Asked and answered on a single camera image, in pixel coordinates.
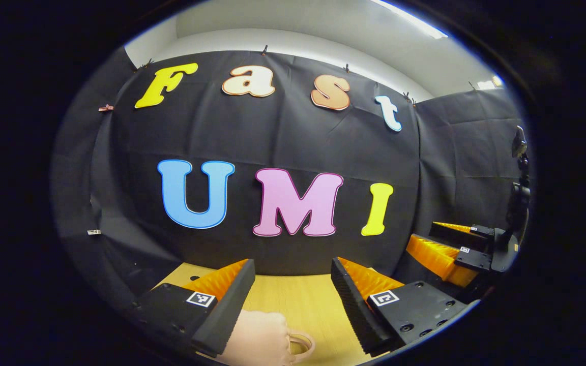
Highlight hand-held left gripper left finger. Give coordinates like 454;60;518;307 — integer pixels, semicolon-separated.
130;259;256;358

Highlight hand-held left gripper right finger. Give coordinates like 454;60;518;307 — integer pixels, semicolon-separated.
331;257;481;357

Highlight pink suitcase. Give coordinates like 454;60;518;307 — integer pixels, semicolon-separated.
217;309;316;366

